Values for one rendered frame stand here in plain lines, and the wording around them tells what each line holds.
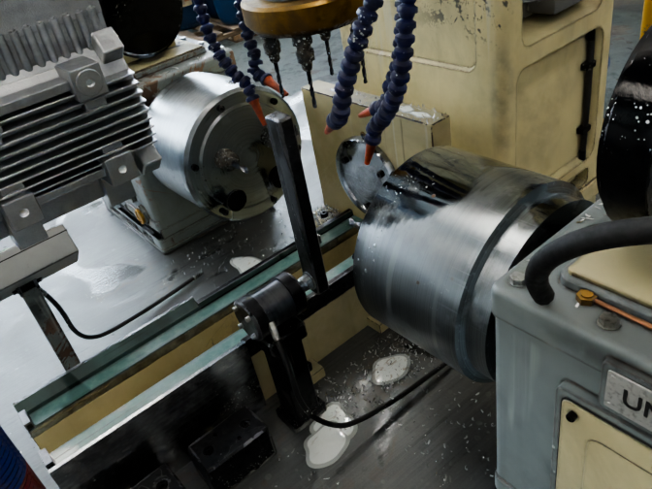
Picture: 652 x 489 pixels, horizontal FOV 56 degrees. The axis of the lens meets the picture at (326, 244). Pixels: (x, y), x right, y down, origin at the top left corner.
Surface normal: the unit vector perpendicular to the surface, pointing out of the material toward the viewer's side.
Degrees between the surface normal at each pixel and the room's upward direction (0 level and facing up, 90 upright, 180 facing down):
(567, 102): 90
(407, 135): 90
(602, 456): 90
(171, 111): 36
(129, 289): 0
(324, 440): 0
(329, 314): 90
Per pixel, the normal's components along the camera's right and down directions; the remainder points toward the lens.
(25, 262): 0.37, -0.25
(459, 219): -0.51, -0.49
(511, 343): -0.76, 0.47
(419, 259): -0.71, -0.08
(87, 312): -0.17, -0.80
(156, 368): 0.63, 0.35
